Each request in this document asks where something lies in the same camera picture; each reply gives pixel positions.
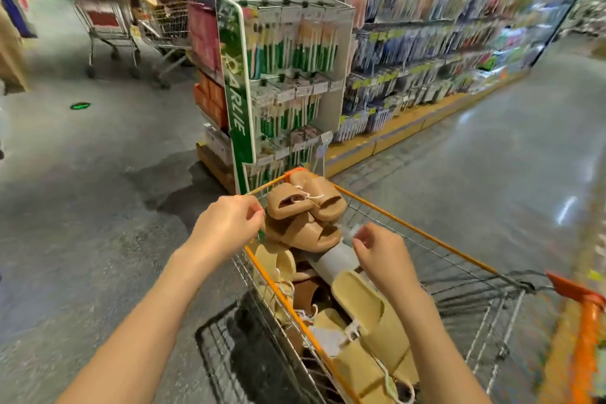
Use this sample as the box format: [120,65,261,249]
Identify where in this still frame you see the person's right hand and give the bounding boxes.
[352,222,427,305]

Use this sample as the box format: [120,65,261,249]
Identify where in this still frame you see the person's left hand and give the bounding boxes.
[182,194,266,267]

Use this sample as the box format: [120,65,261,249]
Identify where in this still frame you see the grey slippers pair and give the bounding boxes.
[307,223,375,284]

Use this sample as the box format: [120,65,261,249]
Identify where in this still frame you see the orange metal shopping cart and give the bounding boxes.
[230,167,606,404]

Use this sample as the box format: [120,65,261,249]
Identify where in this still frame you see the person's left forearm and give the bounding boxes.
[56,247,223,404]

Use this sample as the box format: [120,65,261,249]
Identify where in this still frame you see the person's right forearm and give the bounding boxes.
[395,287,493,404]

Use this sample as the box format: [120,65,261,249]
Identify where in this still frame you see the long shelf with yellow base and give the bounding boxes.
[324,0,590,177]

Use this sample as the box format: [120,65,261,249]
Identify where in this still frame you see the plain metal cart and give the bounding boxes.
[137,0,193,90]

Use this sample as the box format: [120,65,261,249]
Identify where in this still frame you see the metal cart with red seat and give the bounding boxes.
[71,0,143,80]

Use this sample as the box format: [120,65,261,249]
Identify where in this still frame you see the white green toothbrush stand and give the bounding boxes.
[187,0,356,196]

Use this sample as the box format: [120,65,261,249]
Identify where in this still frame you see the stack of orange boxes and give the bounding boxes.
[193,69,230,130]

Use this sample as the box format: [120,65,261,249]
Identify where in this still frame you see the red side poster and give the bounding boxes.
[187,1,223,73]

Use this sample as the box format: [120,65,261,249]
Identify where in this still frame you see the hanging green toothbrush packs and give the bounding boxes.
[244,0,354,182]

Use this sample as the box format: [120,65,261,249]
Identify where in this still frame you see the rows of blue toothbrush packets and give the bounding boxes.
[333,0,564,142]

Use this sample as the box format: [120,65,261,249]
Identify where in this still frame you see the stack of cardboard boxes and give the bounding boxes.
[0,6,29,95]

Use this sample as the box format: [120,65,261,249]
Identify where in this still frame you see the blue pillar panel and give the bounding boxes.
[0,0,38,39]

